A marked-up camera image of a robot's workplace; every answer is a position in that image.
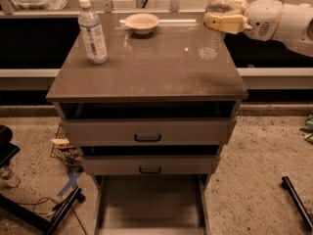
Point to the white paper bowl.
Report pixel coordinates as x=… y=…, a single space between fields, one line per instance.
x=142 y=24

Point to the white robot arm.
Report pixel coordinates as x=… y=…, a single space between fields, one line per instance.
x=294 y=29

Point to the bottom open drawer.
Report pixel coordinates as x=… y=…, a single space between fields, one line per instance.
x=151 y=205

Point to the black middle drawer handle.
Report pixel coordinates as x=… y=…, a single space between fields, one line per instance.
x=156 y=170

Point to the green snack packets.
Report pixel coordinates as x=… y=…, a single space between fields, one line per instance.
x=308 y=129

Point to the snack packet in basket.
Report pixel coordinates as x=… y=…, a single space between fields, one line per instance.
x=65 y=147

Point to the water bottle on floor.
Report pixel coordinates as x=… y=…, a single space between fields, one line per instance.
x=9 y=176

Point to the grey drawer cabinet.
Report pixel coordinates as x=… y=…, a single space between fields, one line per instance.
x=158 y=76

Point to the black drawer handle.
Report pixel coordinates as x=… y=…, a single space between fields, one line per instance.
x=147 y=137
x=156 y=170

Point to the black top drawer handle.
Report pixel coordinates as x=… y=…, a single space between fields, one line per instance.
x=147 y=137

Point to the top grey drawer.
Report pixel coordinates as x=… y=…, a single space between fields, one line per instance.
x=95 y=132

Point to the clear water bottle white cap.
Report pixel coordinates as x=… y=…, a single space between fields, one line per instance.
x=211 y=39

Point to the black bar right floor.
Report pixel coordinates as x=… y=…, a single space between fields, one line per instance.
x=305 y=215

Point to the labelled water bottle on counter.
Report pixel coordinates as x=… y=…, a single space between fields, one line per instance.
x=92 y=33

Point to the black stand leg left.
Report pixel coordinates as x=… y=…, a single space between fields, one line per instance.
x=48 y=227

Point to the grey drawer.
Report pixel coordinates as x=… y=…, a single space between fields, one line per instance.
x=115 y=165
x=95 y=132

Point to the middle grey drawer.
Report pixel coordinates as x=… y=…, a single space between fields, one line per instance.
x=115 y=165

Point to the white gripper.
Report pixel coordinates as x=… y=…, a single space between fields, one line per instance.
x=262 y=20

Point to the black wire basket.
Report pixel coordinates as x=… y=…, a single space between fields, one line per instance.
x=56 y=154

